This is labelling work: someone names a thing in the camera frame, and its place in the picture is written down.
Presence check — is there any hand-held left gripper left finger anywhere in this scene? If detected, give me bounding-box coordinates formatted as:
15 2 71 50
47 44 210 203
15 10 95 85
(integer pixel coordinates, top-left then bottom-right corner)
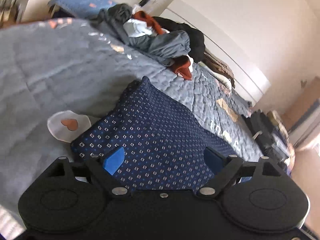
50 146 131 198

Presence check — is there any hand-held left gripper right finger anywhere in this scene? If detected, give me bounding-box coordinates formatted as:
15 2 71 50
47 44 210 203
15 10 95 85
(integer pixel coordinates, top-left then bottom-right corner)
199 146 287 199

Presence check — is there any navy patterned sweater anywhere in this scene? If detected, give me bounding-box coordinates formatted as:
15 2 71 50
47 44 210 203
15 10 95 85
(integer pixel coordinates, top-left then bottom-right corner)
70 76 253 193

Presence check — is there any stack of folded clothes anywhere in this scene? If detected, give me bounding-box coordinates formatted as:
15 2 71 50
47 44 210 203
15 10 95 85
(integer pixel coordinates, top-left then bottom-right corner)
241 110 297 173

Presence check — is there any white folded blanket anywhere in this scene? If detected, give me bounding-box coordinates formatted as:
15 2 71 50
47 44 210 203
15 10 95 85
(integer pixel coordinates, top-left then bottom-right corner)
215 72 232 89

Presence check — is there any brown folded blanket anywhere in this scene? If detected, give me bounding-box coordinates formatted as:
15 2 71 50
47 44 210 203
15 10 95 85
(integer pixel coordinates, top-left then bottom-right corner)
202 51 235 89

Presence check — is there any bed with grey quilt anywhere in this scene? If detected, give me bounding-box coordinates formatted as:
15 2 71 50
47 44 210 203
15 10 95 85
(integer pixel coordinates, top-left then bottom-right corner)
0 17 295 230

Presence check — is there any brown cardboard sheet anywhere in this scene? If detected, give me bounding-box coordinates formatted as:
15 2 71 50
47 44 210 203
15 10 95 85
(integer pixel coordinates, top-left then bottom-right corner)
281 77 320 130

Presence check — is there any white headboard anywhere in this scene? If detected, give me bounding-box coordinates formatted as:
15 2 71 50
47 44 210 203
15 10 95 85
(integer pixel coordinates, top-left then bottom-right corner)
160 0 272 105

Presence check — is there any black jacket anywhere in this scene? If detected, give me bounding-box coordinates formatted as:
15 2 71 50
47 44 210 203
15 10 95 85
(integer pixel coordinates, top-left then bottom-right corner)
151 16 206 63

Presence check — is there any light blue shirt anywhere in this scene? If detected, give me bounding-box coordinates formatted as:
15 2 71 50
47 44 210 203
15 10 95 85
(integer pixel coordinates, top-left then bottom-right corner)
123 19 153 38

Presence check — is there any dark grey garment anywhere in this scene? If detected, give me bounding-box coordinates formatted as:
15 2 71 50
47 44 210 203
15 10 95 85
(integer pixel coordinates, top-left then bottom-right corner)
96 3 133 30

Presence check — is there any blue printed pillow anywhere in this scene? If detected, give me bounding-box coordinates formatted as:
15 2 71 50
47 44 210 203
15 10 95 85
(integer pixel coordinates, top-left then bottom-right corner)
47 0 118 18

